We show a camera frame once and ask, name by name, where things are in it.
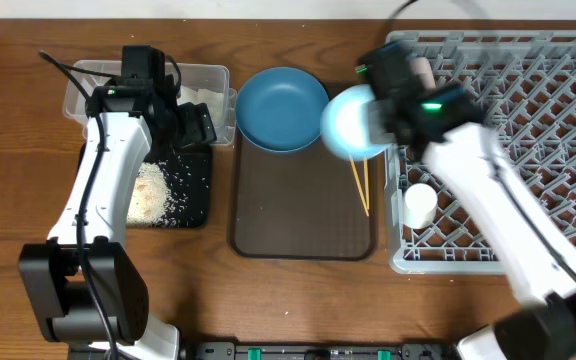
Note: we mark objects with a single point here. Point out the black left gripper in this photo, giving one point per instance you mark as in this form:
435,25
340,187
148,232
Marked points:
196,129

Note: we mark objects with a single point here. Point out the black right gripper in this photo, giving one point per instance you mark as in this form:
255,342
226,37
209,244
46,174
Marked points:
383,110

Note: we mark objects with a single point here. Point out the beige bowl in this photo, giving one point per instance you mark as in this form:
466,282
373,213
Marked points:
422,68

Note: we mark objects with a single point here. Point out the light blue bowl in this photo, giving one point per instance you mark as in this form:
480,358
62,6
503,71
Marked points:
344,125

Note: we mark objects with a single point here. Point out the white paper napkin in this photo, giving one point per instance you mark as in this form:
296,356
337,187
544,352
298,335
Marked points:
213,100

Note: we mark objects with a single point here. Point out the wooden chopstick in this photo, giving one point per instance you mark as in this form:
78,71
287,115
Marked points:
360,186
366,179

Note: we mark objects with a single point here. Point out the white green cup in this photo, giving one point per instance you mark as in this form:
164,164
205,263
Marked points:
419,206

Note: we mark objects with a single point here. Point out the dark blue plate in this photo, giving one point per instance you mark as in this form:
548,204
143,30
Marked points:
279,109

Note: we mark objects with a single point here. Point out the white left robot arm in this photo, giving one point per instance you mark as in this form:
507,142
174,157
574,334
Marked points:
82,286

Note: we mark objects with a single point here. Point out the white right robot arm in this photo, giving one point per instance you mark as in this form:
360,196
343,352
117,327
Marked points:
446,133

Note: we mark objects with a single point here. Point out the grey dishwasher rack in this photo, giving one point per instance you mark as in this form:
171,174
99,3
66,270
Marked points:
525,82

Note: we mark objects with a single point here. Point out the clear plastic bin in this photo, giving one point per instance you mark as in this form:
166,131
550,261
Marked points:
195,76

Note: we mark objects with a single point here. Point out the black tray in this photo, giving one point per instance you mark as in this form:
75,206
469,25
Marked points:
199,162

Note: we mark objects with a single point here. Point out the pile of rice scraps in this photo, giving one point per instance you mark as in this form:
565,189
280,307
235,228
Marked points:
161,196

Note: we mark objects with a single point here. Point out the brown serving tray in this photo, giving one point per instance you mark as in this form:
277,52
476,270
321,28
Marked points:
303,205

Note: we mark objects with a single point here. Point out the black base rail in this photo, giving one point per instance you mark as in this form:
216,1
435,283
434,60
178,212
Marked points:
231,351

